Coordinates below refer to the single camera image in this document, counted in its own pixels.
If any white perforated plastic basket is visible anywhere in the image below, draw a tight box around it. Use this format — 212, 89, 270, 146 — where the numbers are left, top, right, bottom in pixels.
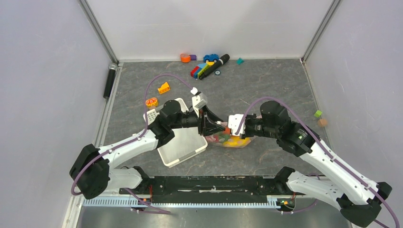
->
141, 99, 207, 167

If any black microphone by wall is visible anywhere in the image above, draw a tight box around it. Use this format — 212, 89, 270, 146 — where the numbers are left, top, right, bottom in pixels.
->
103, 63, 118, 99

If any blue toy car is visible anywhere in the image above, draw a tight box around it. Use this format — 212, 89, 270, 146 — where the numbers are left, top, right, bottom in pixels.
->
203, 54, 220, 63

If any yellow toy fruit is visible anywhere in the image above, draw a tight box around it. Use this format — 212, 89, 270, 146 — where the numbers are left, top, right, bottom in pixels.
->
222, 136, 252, 148

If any orange toy carrot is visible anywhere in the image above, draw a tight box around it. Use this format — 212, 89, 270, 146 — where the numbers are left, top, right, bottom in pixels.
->
222, 126, 231, 135

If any teal toy block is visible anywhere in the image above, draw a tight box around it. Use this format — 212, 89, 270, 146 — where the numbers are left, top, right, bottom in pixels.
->
237, 58, 244, 65

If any black microphone on table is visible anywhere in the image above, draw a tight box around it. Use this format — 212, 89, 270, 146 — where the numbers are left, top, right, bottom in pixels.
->
199, 54, 230, 80

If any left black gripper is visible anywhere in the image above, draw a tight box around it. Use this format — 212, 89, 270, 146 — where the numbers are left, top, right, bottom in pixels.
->
170, 104, 225, 136

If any orange toy peeled tangerine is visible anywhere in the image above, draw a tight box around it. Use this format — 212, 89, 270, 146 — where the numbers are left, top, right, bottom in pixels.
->
145, 97, 159, 109

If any orange toy building block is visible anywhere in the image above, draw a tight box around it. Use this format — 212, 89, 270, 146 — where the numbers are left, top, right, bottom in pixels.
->
157, 82, 171, 95

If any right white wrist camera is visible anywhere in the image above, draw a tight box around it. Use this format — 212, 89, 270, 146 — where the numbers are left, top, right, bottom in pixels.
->
227, 114, 245, 136

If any white slotted cable duct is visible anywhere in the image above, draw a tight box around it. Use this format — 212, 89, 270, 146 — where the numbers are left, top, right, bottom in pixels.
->
83, 196, 280, 209

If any multicolour toy block stack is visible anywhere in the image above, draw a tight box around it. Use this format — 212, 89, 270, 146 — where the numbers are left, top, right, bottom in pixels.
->
190, 62, 214, 79

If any green toy cube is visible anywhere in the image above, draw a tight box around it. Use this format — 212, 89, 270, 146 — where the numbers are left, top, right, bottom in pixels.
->
314, 110, 322, 118

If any clear zip top bag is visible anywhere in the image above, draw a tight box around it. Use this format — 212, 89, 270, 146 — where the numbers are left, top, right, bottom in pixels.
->
205, 126, 254, 148

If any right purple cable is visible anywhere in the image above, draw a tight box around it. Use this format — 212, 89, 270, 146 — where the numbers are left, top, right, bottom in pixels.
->
236, 96, 401, 228

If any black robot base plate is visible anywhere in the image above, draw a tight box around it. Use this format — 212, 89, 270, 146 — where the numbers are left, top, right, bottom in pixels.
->
119, 166, 294, 204

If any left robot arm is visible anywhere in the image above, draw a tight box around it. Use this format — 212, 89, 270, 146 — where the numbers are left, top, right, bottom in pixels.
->
69, 100, 225, 200

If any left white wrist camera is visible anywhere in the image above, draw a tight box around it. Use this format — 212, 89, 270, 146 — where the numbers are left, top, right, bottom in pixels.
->
190, 87, 208, 117

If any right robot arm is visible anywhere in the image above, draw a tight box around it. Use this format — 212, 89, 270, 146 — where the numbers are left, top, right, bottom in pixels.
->
228, 97, 392, 228

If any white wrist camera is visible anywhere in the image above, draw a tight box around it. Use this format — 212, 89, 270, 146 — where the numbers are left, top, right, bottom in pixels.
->
227, 114, 245, 136
190, 87, 208, 117

